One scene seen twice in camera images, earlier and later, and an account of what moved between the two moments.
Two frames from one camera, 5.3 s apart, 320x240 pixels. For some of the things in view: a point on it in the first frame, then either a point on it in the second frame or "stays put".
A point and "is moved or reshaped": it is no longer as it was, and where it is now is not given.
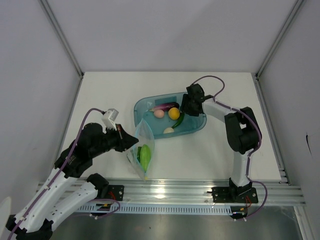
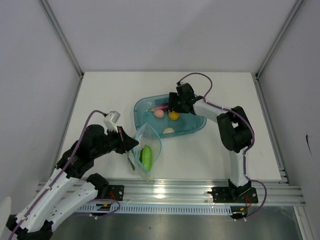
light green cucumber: (145, 156) is moved or reshaped
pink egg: (159, 113) stays put
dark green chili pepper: (180, 120) → (131, 162)
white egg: (168, 130) stays put
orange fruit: (174, 113) stays put
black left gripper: (125, 140) stays put
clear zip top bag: (142, 155) is moved or reshaped
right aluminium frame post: (295, 9) stays put
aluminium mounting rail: (280, 191) stays put
